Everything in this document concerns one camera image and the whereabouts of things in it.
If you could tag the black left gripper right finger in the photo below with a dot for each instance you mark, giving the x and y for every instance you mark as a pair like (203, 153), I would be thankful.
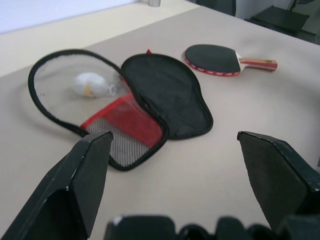
(275, 175)

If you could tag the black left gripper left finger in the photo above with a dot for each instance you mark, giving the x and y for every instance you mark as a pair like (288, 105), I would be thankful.
(75, 180)

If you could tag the black and red bag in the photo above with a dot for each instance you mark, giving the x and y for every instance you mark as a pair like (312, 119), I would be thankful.
(162, 100)

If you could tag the black rubber table tennis paddle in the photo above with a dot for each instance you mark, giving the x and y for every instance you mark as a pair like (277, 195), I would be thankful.
(212, 58)

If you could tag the white ball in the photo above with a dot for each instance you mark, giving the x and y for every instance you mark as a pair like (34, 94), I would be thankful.
(90, 84)

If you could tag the beige table cover sheet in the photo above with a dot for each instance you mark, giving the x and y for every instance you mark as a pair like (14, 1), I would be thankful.
(200, 187)

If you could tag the black office chair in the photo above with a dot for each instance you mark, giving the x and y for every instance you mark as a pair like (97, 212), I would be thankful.
(277, 18)

